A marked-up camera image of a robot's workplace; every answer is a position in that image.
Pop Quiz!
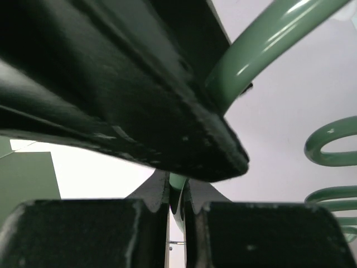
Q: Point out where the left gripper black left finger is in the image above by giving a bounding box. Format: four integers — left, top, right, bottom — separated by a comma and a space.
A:
1, 170, 170, 267

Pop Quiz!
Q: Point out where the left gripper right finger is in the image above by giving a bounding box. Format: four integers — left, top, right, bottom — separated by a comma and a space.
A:
182, 180, 352, 267

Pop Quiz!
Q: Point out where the mint green wavy hanger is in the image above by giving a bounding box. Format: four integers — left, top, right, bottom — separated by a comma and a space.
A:
168, 0, 357, 243

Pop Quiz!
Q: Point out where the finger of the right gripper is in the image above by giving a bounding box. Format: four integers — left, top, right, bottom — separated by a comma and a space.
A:
1, 1, 249, 182

